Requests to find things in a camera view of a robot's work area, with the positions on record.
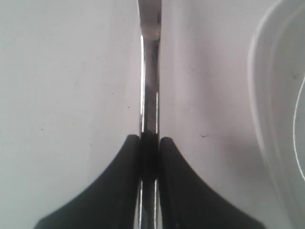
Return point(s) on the stainless steel knife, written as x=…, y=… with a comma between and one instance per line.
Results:
x=150, y=14

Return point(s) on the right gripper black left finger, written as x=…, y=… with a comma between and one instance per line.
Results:
x=109, y=202

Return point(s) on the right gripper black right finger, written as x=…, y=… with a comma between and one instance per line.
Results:
x=189, y=203

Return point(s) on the white rectangular plate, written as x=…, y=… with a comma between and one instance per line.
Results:
x=276, y=72

